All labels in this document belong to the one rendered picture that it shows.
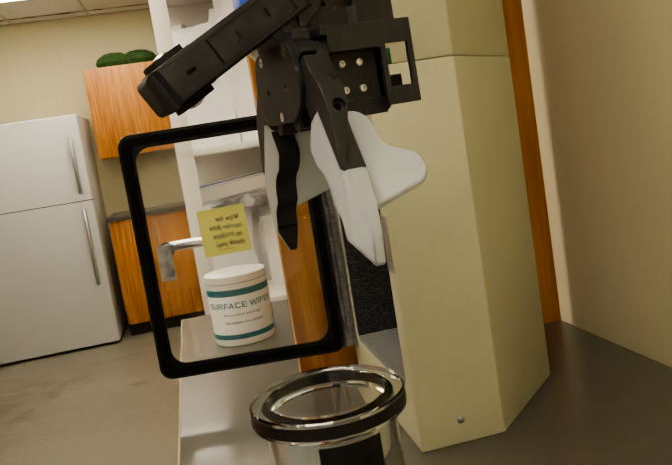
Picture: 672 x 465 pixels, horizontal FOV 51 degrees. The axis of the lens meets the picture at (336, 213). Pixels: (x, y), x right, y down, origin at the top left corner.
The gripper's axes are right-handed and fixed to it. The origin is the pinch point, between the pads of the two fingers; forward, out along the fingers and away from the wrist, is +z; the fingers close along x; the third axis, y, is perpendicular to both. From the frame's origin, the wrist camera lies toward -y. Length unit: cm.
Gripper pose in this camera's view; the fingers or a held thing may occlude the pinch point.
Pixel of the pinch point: (319, 255)
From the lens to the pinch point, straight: 45.6
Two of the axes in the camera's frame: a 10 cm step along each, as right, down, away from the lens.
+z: 1.7, 9.8, 1.1
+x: -4.2, -0.3, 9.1
